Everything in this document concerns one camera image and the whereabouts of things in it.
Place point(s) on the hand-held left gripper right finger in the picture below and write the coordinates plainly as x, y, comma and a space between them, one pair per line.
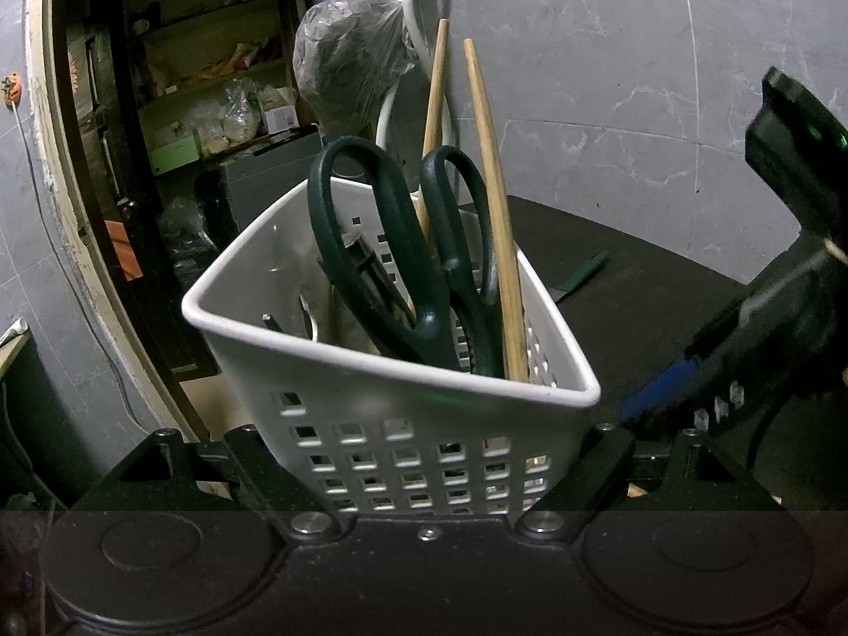
603, 460

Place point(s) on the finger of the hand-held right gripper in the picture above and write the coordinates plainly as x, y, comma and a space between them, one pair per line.
719, 397
656, 391

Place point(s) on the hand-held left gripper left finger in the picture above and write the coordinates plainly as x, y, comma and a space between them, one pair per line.
255, 464

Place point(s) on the white perforated utensil basket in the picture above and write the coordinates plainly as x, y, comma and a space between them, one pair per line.
397, 404

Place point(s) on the metal spoon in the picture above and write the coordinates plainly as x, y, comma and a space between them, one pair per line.
311, 318

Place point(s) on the dark green scissors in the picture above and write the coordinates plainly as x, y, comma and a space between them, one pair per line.
397, 225

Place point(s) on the dark plastic bag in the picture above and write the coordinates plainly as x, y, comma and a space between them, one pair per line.
189, 232

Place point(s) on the orange printed poster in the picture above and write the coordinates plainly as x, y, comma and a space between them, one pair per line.
124, 248

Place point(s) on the wooden counter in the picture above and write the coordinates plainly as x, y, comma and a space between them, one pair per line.
10, 361

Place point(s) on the white tube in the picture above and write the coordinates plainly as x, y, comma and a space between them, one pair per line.
14, 330

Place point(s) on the grey cabinet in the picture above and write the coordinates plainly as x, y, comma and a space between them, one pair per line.
265, 179

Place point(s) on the green box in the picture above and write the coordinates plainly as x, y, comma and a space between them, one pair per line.
173, 156

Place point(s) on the clear plastic food bags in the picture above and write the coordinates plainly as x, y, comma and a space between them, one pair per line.
235, 112

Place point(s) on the dark wooden door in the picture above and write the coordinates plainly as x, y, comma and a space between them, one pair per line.
93, 112

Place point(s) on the clear bag dark contents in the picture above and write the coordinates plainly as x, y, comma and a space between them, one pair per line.
344, 66

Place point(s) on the storage shelf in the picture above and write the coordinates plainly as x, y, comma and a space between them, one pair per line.
199, 59

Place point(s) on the cream door frame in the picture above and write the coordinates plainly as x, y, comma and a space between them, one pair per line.
69, 199

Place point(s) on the orange wall hook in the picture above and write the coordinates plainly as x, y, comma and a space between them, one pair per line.
12, 89

